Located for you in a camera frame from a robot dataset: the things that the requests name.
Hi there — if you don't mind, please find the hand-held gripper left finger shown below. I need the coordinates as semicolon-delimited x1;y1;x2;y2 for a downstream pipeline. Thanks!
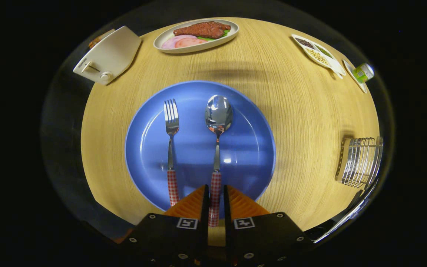
113;184;210;267

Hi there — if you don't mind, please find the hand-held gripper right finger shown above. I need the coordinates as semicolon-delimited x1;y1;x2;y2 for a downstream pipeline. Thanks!
224;184;315;267

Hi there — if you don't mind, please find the checked handle metal fork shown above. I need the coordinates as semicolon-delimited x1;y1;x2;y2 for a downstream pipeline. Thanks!
163;99;180;207

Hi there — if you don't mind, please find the checked handle metal spoon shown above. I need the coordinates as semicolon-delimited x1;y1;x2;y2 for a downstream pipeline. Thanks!
205;95;233;227

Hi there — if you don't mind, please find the blue round plate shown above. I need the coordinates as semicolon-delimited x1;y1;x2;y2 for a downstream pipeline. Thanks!
125;80;276;219

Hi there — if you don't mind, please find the small white dish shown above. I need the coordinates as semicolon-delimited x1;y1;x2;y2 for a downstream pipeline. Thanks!
342;59;368;94

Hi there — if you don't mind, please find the white divided dish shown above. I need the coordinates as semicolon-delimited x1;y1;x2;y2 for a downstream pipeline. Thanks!
291;34;346;79

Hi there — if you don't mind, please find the pile of yellow soybeans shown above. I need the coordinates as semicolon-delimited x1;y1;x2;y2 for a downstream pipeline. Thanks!
305;48;328;65

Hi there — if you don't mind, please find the white toaster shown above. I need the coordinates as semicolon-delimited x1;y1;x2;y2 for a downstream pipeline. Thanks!
73;26;142;86

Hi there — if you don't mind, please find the red pink ham slice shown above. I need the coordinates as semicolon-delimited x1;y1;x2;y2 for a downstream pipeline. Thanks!
175;37;208;49

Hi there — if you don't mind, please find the green label bottle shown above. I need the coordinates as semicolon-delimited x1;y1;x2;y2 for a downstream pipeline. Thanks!
352;63;375;83

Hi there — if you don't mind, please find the pale pink ham slice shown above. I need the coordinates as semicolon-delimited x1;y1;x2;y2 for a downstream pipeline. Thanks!
162;35;197;49

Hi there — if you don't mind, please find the pile of green mung beans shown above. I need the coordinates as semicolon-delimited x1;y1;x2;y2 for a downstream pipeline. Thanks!
314;44;332;58

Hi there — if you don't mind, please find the white oval plate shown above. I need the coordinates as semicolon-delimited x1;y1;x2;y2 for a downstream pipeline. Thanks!
153;19;239;54

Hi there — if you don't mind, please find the green lettuce leaf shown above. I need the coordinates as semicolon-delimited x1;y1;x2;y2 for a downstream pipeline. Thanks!
198;30;230;41

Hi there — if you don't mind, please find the large brown steak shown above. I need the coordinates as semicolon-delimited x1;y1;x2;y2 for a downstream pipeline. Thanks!
173;22;225;39

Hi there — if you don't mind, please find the toasted bread slice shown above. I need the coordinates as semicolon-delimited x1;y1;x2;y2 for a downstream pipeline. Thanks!
89;29;115;49

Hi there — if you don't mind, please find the metal wire cutlery basket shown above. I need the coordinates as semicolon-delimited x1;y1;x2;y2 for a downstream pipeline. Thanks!
335;136;384;189

